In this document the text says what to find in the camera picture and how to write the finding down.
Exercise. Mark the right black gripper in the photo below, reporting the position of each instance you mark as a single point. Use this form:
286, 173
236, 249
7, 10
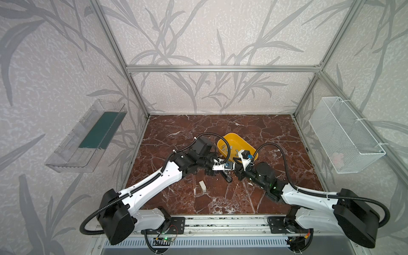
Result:
239, 167

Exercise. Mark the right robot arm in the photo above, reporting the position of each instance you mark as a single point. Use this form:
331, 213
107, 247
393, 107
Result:
344, 212

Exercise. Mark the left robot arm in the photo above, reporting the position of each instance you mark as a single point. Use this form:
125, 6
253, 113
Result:
121, 213

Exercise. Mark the yellow plastic tray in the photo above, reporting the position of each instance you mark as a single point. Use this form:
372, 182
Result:
236, 144

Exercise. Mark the green circuit board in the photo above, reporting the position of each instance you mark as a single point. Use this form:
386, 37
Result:
164, 241

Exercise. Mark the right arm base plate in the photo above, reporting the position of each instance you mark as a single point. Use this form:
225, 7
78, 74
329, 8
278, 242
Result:
277, 225

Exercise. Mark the aluminium front rail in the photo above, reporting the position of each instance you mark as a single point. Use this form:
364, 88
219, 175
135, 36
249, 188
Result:
223, 224

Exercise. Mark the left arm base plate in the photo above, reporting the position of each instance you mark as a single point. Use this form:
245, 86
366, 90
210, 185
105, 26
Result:
173, 225

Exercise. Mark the white wire basket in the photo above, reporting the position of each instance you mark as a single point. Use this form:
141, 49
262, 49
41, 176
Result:
346, 140

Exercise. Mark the clear plastic wall shelf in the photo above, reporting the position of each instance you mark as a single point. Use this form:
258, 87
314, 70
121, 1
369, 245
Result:
85, 145

